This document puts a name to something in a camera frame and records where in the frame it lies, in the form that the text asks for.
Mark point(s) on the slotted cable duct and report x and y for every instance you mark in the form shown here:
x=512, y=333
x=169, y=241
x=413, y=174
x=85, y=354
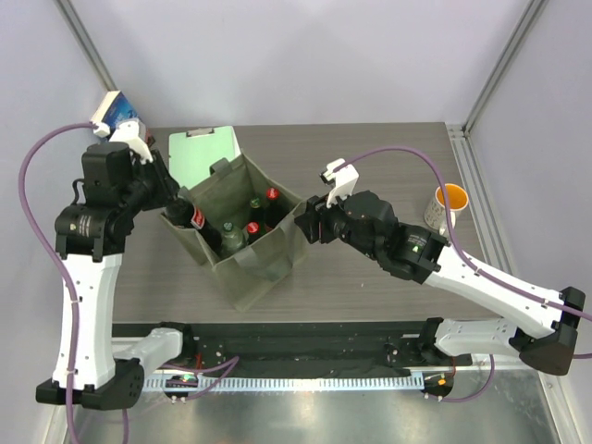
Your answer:
x=168, y=384

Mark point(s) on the green clipboard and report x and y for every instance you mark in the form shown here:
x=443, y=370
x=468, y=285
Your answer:
x=193, y=152

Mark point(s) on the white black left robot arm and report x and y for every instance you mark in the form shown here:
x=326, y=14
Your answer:
x=119, y=181

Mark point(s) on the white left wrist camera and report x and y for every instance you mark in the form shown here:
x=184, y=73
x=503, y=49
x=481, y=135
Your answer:
x=133, y=132

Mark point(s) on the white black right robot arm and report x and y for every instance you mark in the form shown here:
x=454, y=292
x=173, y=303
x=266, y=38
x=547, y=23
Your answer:
x=536, y=325

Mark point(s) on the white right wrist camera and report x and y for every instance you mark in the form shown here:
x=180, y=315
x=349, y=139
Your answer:
x=342, y=178

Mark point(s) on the green glass bottle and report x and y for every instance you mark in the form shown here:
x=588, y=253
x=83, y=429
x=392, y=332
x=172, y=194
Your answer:
x=257, y=213

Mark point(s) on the tall cola bottle red cap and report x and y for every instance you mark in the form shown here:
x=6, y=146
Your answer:
x=275, y=209

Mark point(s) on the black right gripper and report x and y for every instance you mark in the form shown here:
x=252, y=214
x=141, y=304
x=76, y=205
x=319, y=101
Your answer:
x=316, y=212

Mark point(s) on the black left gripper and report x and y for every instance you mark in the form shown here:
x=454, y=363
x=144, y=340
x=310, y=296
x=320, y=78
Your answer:
x=166, y=186

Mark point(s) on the blue paperback book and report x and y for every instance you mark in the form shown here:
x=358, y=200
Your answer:
x=114, y=109

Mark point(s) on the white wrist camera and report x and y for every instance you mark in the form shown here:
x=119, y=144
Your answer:
x=342, y=178
x=133, y=132

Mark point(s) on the small cola bottle red cap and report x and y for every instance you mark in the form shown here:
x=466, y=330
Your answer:
x=254, y=231

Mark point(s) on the olive green canvas bag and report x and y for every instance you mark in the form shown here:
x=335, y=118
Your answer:
x=239, y=225

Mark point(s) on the white mug orange inside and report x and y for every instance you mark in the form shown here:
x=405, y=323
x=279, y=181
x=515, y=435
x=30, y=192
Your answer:
x=446, y=204

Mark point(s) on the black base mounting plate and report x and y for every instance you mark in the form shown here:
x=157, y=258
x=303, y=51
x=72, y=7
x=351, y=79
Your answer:
x=319, y=350

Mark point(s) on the clear glass bottle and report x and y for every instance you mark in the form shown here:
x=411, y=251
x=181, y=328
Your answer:
x=233, y=240

